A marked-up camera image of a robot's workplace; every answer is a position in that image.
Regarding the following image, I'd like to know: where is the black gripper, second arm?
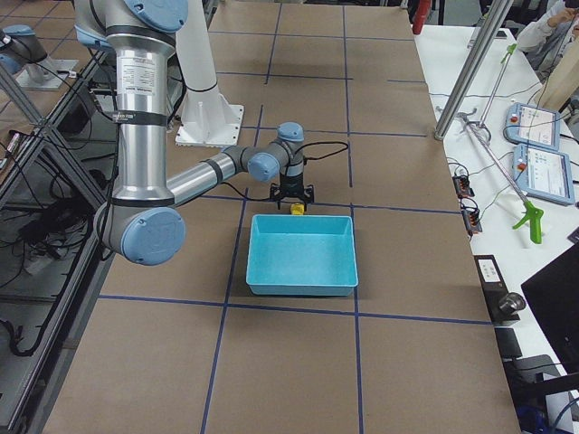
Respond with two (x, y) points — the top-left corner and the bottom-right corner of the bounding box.
(270, 175), (315, 212)

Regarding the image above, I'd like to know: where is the yellow beetle toy car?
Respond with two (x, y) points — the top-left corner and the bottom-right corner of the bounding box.
(290, 203), (306, 216)

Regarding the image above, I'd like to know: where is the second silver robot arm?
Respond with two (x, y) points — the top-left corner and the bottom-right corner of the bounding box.
(74, 1), (314, 266)

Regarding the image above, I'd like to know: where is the teal plastic bin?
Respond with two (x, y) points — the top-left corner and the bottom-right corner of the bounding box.
(246, 214), (358, 297)

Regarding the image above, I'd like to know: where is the orange black connector module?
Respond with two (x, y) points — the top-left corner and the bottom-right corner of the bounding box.
(460, 206), (482, 236)
(452, 175), (475, 199)

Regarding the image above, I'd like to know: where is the silver reacher grabber pole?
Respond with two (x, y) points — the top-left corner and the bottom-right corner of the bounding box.
(453, 109), (533, 209)

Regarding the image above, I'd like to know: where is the black box with metal knob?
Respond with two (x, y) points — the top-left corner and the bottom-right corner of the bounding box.
(497, 292), (527, 324)

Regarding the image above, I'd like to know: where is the teach pendant tablet upper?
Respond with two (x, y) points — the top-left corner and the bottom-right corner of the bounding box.
(503, 103), (562, 150)

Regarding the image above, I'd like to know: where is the teach pendant tablet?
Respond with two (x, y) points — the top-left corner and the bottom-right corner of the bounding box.
(512, 144), (575, 205)
(503, 103), (562, 150)

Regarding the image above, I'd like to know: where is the teach pendant tablet lower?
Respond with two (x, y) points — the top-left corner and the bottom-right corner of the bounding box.
(512, 144), (575, 205)

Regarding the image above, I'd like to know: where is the black laptop monitor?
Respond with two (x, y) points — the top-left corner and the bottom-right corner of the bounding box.
(521, 244), (578, 373)

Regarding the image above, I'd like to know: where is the white pillar with base plate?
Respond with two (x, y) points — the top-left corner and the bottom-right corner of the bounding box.
(176, 1), (244, 147)

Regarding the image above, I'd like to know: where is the aluminium frame post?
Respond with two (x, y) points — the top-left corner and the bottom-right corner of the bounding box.
(433, 0), (513, 141)

